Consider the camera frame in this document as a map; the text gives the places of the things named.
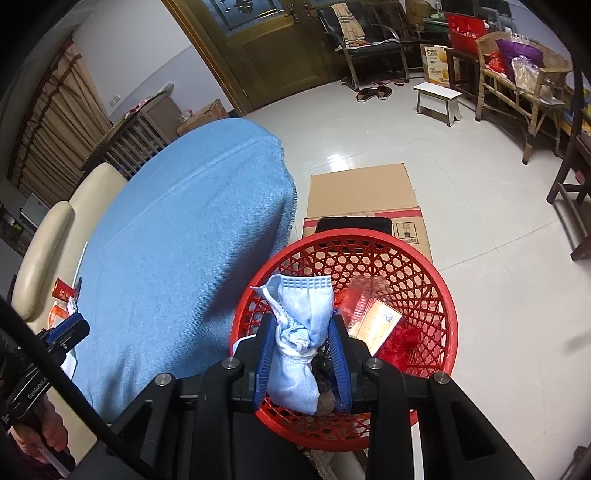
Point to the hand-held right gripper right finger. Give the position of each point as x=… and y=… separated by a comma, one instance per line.
x=339, y=369

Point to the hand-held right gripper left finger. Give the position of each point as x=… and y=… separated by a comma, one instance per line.
x=263, y=364

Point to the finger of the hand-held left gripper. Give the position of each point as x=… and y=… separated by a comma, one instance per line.
x=69, y=328

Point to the blue face mask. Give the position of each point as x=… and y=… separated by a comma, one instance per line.
x=295, y=323

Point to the red yellow medicine box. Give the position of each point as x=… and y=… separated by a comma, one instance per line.
x=376, y=323

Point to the red plastic basket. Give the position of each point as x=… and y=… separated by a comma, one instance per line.
x=429, y=295

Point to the person's left forearm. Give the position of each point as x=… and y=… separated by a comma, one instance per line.
x=18, y=454

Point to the person's left hand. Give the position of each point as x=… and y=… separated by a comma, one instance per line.
x=51, y=431

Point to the orange white box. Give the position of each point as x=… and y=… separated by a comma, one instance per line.
x=57, y=314

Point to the red paper cup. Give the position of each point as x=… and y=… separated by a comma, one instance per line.
x=63, y=290

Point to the red fabric wrapping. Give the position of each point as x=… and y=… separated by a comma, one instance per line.
x=401, y=344

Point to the white stick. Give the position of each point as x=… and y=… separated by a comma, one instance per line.
x=79, y=261

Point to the beige sofa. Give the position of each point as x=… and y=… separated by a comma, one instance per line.
x=46, y=240

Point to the black tray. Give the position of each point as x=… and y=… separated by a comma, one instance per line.
x=353, y=225

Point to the large flat cardboard box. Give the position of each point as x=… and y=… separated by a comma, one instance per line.
x=364, y=189

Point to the wooden slatted crib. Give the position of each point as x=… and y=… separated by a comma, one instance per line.
x=134, y=138

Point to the brown curtain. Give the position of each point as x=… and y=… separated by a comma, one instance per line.
x=55, y=120

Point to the brown cardboard box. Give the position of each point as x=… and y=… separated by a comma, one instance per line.
x=203, y=117

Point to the brown slipper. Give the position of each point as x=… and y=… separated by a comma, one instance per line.
x=384, y=91
x=367, y=94

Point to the white stool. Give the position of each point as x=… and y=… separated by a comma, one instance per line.
x=436, y=90

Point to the dark wooden chair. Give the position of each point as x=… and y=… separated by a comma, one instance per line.
x=572, y=184

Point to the wooden double door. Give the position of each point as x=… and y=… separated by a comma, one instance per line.
x=277, y=60

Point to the yellow white carton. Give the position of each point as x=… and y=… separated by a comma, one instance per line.
x=436, y=69

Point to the black metal chair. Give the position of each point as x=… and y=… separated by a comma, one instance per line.
x=369, y=48

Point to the dark wooden side table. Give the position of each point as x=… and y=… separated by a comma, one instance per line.
x=461, y=69

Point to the rattan chair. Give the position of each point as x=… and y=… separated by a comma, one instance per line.
x=508, y=92

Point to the beige striped scarf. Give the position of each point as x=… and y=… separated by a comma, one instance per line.
x=348, y=23

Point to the clear plastic bag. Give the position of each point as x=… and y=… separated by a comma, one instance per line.
x=531, y=76

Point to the dark armchair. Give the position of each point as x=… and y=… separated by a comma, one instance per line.
x=397, y=21

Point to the red gift box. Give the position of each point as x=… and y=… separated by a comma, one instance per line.
x=466, y=30

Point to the purple bag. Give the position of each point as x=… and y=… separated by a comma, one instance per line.
x=521, y=50

